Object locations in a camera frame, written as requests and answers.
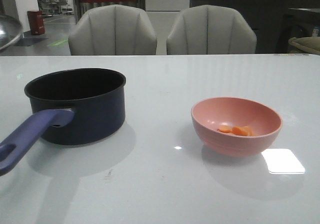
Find glass lid with blue knob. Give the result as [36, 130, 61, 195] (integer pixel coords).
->
[0, 14, 23, 52]

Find pink bowl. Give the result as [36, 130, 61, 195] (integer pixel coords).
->
[191, 96, 283, 157]

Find grey chair left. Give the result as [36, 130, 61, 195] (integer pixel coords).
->
[68, 4, 158, 56]

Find dark cabinet counter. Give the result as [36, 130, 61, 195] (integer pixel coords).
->
[190, 0, 320, 54]

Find grey chair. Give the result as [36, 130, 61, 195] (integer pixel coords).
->
[166, 4, 257, 55]
[68, 4, 158, 56]

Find orange ham slices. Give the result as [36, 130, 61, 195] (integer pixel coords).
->
[217, 125, 255, 137]

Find white refrigerator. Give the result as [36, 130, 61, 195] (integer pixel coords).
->
[145, 0, 190, 55]

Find red bin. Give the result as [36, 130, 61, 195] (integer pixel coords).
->
[27, 10, 45, 35]

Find grey chair right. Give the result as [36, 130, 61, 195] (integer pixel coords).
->
[166, 4, 257, 55]

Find dark blue pot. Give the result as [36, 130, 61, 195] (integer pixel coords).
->
[0, 68, 126, 176]

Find beige sofa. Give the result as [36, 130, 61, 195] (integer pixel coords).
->
[288, 36, 320, 55]

